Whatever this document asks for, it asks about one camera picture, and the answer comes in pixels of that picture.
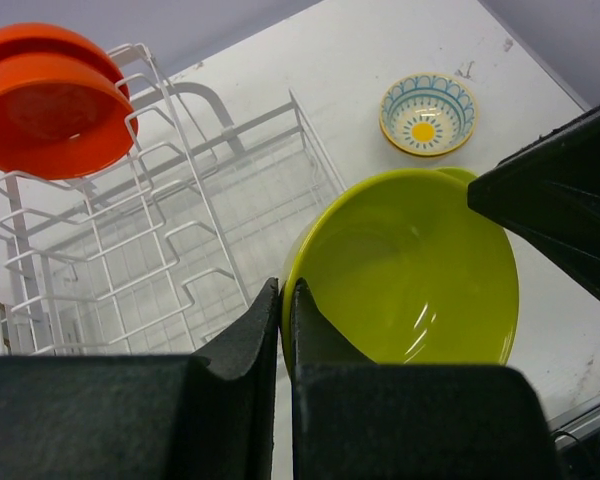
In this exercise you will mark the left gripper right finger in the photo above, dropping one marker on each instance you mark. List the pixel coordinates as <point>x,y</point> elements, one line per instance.
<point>355,419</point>

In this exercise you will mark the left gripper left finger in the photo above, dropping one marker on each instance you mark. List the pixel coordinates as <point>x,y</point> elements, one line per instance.
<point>204,415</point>

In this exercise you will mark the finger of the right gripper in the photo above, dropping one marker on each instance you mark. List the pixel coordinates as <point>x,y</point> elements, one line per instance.
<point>548,193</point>

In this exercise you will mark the lime green bowl front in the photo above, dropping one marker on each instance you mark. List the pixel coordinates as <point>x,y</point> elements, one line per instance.
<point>463,175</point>

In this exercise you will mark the lime green bowl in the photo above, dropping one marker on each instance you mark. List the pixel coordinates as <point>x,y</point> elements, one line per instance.
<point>463,175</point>
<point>408,273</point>

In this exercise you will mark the blue patterned yellow bowl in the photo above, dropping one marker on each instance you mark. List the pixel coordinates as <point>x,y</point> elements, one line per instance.
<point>428,114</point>

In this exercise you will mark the orange bowl front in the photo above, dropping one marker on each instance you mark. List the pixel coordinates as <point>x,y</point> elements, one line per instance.
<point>60,118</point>

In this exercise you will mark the orange bowl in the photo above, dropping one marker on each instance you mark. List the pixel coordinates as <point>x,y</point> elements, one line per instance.
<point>60,118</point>
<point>80,45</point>

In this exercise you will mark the orange bowl rear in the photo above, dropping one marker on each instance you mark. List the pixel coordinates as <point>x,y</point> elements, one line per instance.
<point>80,45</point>

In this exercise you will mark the white wire dish rack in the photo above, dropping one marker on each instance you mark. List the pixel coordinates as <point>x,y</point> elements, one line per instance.
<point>163,250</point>

